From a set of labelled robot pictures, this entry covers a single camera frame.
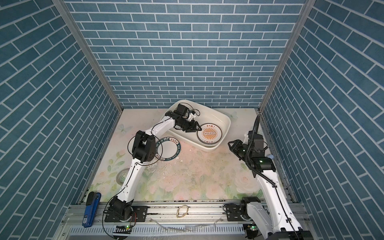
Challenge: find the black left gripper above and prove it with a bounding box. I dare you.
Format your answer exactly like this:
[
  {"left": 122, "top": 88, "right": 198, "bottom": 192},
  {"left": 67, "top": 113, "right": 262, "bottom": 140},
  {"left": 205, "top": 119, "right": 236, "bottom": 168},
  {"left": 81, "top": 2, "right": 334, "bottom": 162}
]
[{"left": 177, "top": 117, "right": 202, "bottom": 132}]

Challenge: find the orange sunburst plate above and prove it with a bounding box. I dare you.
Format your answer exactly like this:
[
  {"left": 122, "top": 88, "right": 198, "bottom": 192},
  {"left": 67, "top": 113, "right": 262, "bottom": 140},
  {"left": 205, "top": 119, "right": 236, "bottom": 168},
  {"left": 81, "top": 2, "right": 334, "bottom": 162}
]
[{"left": 197, "top": 123, "right": 223, "bottom": 145}]

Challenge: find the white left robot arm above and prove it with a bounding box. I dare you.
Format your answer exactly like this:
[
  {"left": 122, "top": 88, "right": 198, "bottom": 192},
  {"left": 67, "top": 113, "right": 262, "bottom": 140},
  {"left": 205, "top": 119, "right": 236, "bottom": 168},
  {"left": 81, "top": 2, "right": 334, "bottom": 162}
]
[{"left": 105, "top": 104, "right": 202, "bottom": 222}]

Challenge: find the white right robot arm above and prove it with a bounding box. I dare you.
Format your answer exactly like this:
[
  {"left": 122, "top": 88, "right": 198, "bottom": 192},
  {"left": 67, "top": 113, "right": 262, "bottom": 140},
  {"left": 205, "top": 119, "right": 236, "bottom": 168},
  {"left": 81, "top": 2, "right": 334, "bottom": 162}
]
[{"left": 228, "top": 131, "right": 314, "bottom": 240}]

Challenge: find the white plastic bin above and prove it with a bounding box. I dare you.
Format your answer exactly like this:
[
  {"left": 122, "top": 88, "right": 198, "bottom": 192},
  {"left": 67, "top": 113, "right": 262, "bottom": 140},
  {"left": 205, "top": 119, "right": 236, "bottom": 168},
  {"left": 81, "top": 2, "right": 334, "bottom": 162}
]
[{"left": 167, "top": 100, "right": 231, "bottom": 152}]

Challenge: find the green rim plate left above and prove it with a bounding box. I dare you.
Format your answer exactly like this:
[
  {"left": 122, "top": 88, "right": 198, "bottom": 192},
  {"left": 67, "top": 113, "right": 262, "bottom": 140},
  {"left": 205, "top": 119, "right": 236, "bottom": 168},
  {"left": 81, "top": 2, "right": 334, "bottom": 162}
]
[{"left": 156, "top": 137, "right": 181, "bottom": 162}]

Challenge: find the white clover plate left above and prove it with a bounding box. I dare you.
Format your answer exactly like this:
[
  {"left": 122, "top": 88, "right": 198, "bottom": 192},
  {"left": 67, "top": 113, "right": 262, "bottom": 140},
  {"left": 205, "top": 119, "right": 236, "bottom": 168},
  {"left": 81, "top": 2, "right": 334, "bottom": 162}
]
[{"left": 127, "top": 140, "right": 134, "bottom": 155}]

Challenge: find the beige rubber band loop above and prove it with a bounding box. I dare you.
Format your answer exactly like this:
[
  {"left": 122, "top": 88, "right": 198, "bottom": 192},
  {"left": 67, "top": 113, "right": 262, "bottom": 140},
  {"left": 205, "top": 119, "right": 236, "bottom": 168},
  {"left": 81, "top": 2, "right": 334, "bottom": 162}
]
[{"left": 176, "top": 205, "right": 190, "bottom": 219}]

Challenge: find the clear tape roll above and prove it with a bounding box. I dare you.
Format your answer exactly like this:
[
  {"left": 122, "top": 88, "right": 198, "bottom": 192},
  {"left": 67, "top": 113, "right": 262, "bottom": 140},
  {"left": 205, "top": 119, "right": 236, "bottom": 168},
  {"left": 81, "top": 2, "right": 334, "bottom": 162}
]
[{"left": 116, "top": 168, "right": 130, "bottom": 186}]

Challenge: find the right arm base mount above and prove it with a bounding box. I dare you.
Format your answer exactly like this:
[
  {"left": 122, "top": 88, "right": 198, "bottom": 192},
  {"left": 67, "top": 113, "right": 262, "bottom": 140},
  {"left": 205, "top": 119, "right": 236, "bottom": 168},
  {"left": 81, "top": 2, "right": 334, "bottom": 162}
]
[{"left": 222, "top": 204, "right": 250, "bottom": 222}]

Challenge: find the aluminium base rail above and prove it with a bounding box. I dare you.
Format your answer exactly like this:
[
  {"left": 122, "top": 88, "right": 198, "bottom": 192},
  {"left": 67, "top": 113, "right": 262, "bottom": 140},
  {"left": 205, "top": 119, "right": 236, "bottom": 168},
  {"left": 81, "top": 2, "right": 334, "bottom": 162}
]
[{"left": 62, "top": 201, "right": 310, "bottom": 227}]

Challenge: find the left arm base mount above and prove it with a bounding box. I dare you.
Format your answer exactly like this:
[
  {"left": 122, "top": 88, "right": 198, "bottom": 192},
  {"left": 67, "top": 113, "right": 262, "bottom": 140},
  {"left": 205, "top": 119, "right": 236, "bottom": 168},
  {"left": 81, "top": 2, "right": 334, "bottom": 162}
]
[{"left": 104, "top": 206, "right": 148, "bottom": 223}]

